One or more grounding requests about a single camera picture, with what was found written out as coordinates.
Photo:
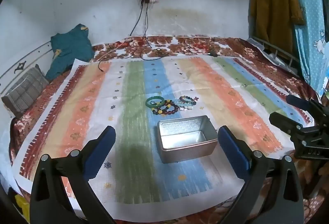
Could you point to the silver metal tin box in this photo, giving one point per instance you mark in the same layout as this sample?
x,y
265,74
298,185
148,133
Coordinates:
x,y
180,152

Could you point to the teal garment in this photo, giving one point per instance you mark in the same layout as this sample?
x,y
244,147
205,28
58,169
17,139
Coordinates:
x,y
69,46

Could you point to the grey plaid pillow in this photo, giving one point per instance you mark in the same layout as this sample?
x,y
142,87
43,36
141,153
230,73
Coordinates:
x,y
24,90

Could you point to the clear plastic box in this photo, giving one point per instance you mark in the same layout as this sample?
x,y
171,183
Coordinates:
x,y
257,43

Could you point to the white metal headboard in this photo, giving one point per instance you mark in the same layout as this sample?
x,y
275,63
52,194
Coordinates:
x,y
20,66

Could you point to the striped pastel cloth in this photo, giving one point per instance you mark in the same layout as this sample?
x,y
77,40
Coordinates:
x,y
231,100

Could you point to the green jade bangle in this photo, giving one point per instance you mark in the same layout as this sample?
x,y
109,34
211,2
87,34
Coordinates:
x,y
147,103

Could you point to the yellow plastic bag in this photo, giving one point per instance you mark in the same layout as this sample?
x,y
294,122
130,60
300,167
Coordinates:
x,y
23,207

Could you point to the small black charger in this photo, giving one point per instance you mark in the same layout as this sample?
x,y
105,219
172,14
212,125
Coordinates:
x,y
213,54

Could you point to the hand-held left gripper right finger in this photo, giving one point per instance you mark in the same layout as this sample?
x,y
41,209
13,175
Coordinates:
x,y
231,154

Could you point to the blue printed sheet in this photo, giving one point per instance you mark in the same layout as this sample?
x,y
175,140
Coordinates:
x,y
308,33

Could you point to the mustard coat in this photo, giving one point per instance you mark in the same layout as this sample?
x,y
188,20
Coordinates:
x,y
272,3

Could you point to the grey metal bed rail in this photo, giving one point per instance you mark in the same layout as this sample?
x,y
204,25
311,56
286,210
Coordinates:
x,y
270,46

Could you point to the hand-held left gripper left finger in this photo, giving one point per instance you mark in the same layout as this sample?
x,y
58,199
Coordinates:
x,y
102,152

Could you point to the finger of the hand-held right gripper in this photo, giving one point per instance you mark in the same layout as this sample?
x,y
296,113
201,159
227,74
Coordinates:
x,y
285,122
300,103

